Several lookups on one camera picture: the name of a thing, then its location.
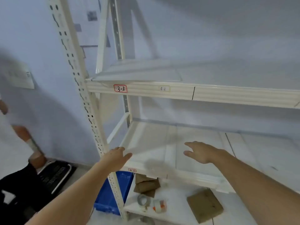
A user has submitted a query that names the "person's right hand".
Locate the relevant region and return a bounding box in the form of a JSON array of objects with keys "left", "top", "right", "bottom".
[{"left": 183, "top": 141, "right": 220, "bottom": 165}]

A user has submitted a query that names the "person's left hand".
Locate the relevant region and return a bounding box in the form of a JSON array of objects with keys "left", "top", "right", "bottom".
[{"left": 100, "top": 147, "right": 133, "bottom": 174}]

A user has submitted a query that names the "white metal shelving rack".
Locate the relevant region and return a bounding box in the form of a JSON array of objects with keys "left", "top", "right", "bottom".
[{"left": 47, "top": 0, "right": 300, "bottom": 225}]

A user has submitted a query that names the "person's right forearm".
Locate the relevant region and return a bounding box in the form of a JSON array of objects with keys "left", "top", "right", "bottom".
[{"left": 211, "top": 148, "right": 300, "bottom": 225}]

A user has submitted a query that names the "person's left forearm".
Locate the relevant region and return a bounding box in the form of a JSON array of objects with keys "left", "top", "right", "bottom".
[{"left": 24, "top": 159, "right": 111, "bottom": 225}]

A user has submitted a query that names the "folded brown paper package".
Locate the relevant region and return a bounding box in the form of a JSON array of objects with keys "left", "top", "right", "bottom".
[{"left": 133, "top": 173, "right": 161, "bottom": 198}]

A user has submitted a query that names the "blue plastic crate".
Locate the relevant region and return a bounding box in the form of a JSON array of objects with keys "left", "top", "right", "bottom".
[{"left": 93, "top": 171, "right": 134, "bottom": 216}]

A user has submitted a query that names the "gray tape roll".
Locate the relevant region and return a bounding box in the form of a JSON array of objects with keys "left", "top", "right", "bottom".
[{"left": 137, "top": 194, "right": 151, "bottom": 207}]

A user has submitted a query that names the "flat brown cardboard box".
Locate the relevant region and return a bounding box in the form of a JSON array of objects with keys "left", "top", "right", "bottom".
[{"left": 186, "top": 188, "right": 224, "bottom": 224}]

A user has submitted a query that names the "black perforated tray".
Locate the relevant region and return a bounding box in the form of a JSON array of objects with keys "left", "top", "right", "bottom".
[{"left": 37, "top": 159, "right": 78, "bottom": 195}]

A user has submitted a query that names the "orange and white tape roll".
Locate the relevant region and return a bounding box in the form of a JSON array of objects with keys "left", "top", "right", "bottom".
[{"left": 152, "top": 199, "right": 168, "bottom": 213}]

